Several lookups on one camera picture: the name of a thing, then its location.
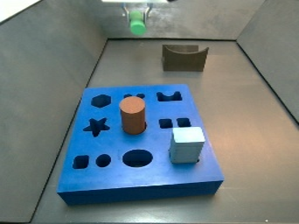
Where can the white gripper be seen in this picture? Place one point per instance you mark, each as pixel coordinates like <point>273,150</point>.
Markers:
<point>149,2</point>

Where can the green oval cylinder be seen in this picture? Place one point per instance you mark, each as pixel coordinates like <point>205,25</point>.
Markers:
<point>137,22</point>

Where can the black curved fixture stand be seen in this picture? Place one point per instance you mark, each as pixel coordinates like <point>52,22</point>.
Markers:
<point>185,58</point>

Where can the brown cylinder peg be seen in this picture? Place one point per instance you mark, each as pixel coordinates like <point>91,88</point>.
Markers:
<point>133,112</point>

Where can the light blue square peg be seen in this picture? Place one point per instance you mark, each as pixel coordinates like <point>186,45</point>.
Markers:
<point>186,145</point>

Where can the blue foam shape-sorter block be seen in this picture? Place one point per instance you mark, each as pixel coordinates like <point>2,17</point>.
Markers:
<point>113,166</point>

